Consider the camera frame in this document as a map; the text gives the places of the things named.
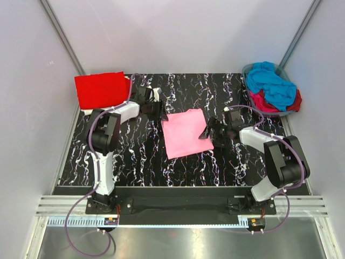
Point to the magenta t shirt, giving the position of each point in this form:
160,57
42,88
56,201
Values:
261,104

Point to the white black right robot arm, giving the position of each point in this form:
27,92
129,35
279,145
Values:
286,165

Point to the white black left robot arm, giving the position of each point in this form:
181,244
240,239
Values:
103,132

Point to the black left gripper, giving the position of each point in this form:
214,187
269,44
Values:
157,109

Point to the grey plastic laundry basket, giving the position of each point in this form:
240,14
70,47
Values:
280,72

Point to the pink t shirt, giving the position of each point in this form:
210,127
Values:
181,134

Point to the white slotted cable duct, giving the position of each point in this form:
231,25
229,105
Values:
133,222

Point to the folded white t shirt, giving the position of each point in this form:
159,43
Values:
87,112

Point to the dark red t shirt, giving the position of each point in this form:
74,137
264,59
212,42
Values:
295,107

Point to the blue t shirt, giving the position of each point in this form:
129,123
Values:
277,91

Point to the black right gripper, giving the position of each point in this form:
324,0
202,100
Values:
213,129

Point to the folded red t shirt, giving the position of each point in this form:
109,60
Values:
101,90

